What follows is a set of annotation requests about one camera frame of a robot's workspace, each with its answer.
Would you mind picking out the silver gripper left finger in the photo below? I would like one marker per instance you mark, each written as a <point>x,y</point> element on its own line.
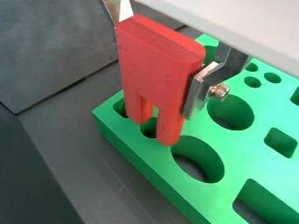
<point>117,11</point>

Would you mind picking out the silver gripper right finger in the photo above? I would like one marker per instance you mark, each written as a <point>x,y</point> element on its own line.
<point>205,83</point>

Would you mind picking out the red two-pronged block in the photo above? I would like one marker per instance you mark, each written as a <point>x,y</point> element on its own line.
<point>157,60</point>

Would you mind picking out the green foam shape board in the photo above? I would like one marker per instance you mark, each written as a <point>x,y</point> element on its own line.
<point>231,173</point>

